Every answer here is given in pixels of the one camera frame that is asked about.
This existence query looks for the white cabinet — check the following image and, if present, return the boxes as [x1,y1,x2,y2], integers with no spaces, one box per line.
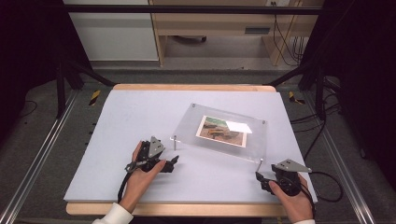
[63,0,160,63]

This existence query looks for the white table mat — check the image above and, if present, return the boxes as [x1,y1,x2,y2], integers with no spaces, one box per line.
[64,90,318,204]

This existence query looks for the hanging black cable bundle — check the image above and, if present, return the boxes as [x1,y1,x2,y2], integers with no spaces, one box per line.
[272,1,307,67]

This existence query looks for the thin black floor cable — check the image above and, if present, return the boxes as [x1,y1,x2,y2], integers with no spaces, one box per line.
[18,100,38,119]

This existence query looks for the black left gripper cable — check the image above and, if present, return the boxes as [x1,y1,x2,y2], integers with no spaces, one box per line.
[117,172,132,203]

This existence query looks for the wooden table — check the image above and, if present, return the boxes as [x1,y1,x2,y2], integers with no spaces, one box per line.
[65,83,317,217]

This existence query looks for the black floor cables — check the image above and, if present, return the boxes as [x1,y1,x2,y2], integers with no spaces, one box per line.
[290,77,342,160]

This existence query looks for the clear acrylic photo frame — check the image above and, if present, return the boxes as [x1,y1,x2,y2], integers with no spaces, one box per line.
[170,103,268,173]

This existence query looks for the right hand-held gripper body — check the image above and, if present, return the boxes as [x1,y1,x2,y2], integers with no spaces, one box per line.
[271,159,313,197]

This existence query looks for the black horizontal bar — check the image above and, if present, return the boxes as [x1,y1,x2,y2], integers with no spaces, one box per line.
[64,4,323,16]

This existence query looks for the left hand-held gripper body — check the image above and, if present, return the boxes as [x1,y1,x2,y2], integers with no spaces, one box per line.
[124,135,176,174]

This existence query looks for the black metal stand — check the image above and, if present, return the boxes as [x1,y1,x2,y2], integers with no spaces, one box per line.
[55,59,116,119]
[267,60,328,120]

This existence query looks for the light wooden desk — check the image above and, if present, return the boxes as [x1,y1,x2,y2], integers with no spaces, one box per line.
[148,0,325,67]

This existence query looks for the black curtain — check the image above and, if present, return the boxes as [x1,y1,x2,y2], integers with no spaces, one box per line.
[298,0,396,181]
[0,0,92,141]

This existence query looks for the person's right hand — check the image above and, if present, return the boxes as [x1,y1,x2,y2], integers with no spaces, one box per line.
[269,174,314,223]

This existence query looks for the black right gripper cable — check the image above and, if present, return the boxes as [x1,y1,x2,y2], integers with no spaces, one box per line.
[298,171,344,203]

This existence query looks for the yellow clamp left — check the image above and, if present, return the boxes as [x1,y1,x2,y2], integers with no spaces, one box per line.
[89,90,102,106]

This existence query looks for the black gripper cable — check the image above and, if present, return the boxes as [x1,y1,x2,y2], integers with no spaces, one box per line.
[117,172,132,203]
[298,171,344,203]

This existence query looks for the person's left hand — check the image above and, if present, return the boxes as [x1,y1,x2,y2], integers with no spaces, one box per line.
[120,141,167,214]

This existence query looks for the silver metal floor rail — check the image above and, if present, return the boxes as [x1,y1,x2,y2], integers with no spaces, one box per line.
[0,90,78,224]
[303,91,376,224]

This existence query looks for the painted landscape picture print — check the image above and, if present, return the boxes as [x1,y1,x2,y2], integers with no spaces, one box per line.
[195,115,253,148]

